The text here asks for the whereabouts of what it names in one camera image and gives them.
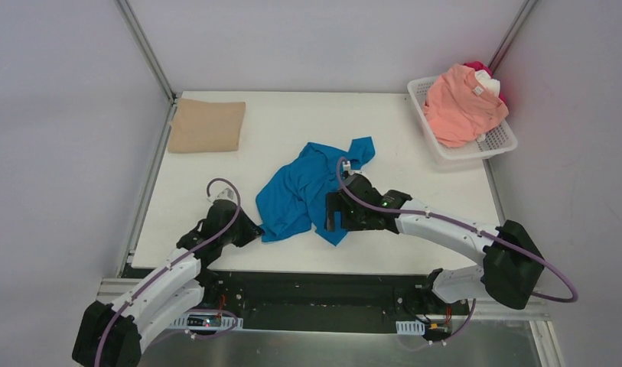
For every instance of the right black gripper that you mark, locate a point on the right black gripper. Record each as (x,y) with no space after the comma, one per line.
(333,212)

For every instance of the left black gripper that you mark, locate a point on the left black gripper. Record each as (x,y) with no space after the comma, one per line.
(245,231)

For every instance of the blue t shirt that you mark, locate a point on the blue t shirt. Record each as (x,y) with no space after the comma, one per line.
(294,200)

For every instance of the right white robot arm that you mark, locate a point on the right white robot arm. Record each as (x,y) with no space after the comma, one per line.
(506,259)

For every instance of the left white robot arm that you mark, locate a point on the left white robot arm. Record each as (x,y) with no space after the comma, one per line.
(118,332)

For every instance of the folded beige t shirt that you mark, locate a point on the folded beige t shirt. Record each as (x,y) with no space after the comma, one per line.
(200,127)

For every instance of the left controller board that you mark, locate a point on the left controller board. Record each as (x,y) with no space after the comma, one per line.
(206,321)

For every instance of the controller board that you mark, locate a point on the controller board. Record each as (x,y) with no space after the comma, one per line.
(431,331)
(206,321)

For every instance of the right controller board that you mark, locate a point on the right controller board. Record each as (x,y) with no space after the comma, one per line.
(431,331)

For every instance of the salmon pink t shirt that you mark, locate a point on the salmon pink t shirt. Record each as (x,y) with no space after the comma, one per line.
(459,110)

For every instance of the white plastic basket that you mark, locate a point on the white plastic basket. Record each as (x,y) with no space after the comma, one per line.
(497,141)

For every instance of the white garment in basket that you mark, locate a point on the white garment in basket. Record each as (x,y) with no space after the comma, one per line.
(488,82)

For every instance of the magenta garment in basket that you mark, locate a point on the magenta garment in basket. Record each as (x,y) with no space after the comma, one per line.
(477,65)

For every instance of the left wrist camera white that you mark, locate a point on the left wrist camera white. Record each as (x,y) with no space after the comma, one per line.
(225,194)

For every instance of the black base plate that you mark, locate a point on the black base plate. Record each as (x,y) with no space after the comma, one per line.
(327,303)

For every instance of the aluminium frame rail left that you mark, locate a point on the aluminium frame rail left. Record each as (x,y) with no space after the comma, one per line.
(135,28)

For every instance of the aluminium frame rail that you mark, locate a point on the aluminium frame rail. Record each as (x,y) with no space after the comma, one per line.
(135,28)
(522,16)

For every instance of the aluminium frame rail right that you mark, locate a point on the aluminium frame rail right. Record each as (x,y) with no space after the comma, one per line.
(522,16)

